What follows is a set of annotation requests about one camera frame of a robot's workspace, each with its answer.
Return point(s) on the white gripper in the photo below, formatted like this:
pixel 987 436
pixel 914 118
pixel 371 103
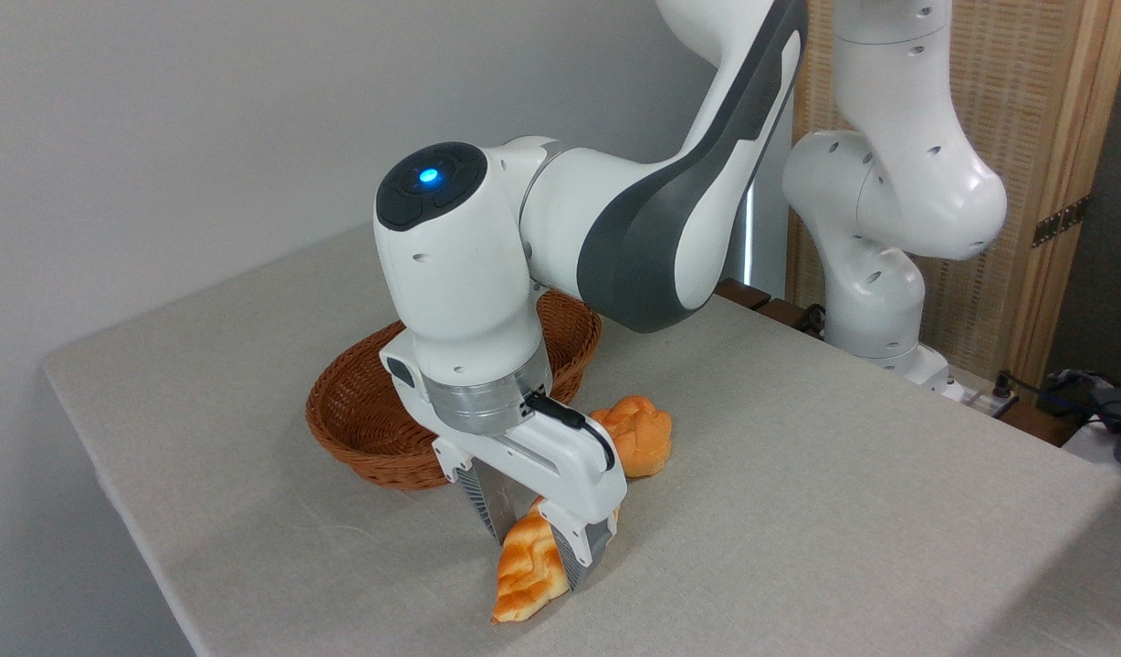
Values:
pixel 570 465

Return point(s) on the long braided bread loaf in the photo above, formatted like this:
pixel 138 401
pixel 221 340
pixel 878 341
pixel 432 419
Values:
pixel 524 584

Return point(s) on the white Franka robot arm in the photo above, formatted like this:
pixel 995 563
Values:
pixel 633 228

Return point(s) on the round orange bread roll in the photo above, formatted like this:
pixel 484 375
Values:
pixel 647 443

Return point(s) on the brown wicker basket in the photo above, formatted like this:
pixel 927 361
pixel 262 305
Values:
pixel 360 411

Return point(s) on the grey tablecloth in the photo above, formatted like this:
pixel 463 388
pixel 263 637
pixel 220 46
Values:
pixel 798 511

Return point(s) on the brown wooden block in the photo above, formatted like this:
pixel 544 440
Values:
pixel 741 294

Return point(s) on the vertical white light strip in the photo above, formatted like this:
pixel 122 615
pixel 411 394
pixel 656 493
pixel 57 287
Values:
pixel 749 246

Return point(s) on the dark grey cloth bundle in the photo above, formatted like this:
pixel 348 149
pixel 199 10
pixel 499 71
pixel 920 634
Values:
pixel 1113 406

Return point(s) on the metal screen hinge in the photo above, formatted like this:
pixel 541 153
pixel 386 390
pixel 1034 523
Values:
pixel 1061 222

